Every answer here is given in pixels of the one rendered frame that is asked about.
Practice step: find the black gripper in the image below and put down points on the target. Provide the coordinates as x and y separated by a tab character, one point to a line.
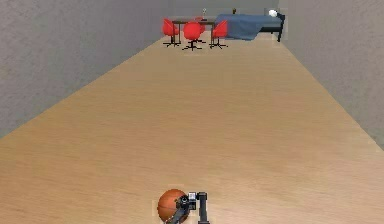
183	202

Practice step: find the orange basketball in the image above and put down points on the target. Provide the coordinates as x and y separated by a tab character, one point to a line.
168	203

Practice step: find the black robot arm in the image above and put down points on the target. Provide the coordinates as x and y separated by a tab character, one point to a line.
202	208

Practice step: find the red swivel chair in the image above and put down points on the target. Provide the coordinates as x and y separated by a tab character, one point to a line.
201	28
169	28
192	30
220	29

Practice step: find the dark brown table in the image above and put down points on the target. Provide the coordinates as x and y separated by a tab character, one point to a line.
186	22

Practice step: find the bed with blue blanket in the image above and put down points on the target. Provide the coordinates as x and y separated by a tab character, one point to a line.
245	25

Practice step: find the grey slim table object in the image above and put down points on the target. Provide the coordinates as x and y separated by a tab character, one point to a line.
204	14

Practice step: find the small brown object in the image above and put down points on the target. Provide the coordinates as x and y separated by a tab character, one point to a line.
234	11

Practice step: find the white pillow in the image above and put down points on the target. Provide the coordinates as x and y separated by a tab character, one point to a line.
273	13

